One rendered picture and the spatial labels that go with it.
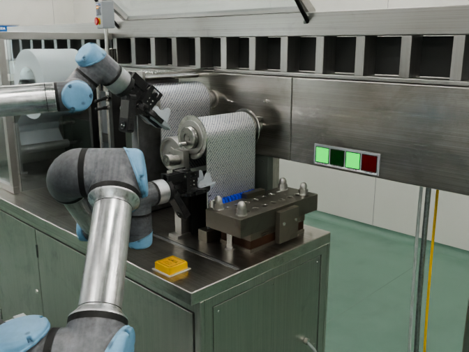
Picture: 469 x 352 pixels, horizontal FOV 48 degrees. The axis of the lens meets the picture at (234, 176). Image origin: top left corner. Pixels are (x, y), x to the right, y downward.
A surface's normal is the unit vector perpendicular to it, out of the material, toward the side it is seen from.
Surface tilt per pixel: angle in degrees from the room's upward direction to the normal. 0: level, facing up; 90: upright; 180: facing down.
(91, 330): 42
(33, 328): 8
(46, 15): 90
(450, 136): 90
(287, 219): 90
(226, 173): 90
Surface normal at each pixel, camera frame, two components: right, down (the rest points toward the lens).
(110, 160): 0.01, -0.56
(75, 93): 0.32, 0.24
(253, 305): 0.71, 0.18
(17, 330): -0.13, -0.96
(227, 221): -0.70, 0.18
